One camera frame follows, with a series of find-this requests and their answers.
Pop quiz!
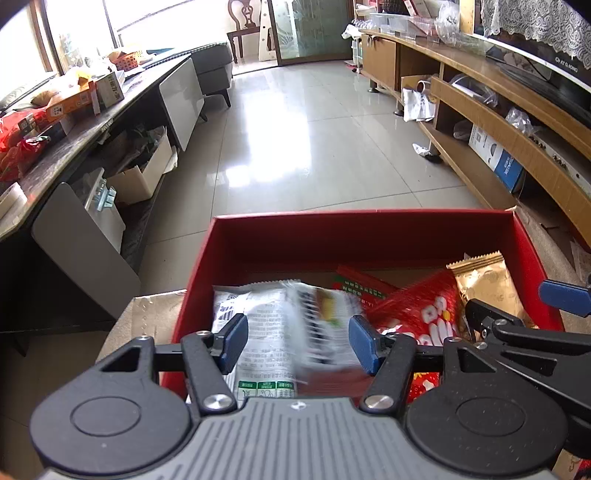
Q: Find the open cardboard box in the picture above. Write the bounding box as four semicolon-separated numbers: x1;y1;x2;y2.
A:
106;134;178;204

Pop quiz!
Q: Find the gold snack packet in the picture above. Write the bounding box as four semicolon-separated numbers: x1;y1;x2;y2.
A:
447;251;539;328

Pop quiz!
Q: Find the silver snack packet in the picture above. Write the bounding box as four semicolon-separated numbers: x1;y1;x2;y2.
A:
211;282;305;400

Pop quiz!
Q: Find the white lace cloth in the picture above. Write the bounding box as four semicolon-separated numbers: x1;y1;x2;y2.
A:
480;0;591;70

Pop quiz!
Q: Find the dark long side table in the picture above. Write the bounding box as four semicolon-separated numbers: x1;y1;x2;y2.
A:
0;53;206;333

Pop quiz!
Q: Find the white paper bag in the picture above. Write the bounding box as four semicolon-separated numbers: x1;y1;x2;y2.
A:
402;85;437;123

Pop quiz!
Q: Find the orange woven basket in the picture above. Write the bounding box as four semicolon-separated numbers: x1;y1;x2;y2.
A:
108;48;153;70

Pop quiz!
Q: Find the dark wooden chair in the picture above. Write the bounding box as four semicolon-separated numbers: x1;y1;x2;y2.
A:
227;0;262;63

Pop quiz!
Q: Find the red spicy strip packet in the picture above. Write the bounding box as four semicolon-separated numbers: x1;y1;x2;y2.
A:
333;265;400;310

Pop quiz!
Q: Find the glass sliding door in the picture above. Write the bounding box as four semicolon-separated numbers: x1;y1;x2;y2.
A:
268;0;354;65

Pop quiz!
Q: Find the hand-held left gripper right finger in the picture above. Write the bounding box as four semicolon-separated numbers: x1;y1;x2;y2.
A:
348;315;502;414

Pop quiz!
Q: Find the orange cardboard box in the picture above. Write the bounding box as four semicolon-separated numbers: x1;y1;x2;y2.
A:
44;80;100;123

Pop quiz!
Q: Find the red candy packet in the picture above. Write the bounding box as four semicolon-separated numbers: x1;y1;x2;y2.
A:
365;270;476;402

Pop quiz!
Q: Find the wooden television cabinet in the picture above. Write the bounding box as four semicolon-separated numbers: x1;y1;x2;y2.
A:
358;28;591;250

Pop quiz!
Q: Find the small white carton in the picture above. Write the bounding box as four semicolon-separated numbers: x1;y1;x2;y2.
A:
95;71;125;109

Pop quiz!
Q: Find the grey sofa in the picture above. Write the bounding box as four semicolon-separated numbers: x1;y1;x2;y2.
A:
145;41;234;109

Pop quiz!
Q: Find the pile of red packets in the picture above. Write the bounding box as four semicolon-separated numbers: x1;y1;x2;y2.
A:
0;111;49;181

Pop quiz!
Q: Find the white set-top box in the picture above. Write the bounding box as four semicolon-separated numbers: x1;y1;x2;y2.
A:
526;124;591;195

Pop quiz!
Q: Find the red cardboard box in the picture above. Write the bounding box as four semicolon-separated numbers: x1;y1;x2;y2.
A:
172;210;566;402

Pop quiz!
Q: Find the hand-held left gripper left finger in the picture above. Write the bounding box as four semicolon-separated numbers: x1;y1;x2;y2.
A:
92;313;250;415

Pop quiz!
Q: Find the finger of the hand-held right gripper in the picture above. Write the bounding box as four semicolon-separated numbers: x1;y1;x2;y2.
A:
539;281;591;319
464;299;591;411

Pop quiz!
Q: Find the blue and white box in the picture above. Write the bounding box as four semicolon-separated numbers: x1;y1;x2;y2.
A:
468;124;525;192

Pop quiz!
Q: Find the black television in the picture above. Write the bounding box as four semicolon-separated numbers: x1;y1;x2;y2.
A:
480;0;591;107

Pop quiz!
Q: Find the clear plastic bag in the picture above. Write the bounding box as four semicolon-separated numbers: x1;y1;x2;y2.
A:
436;2;462;40

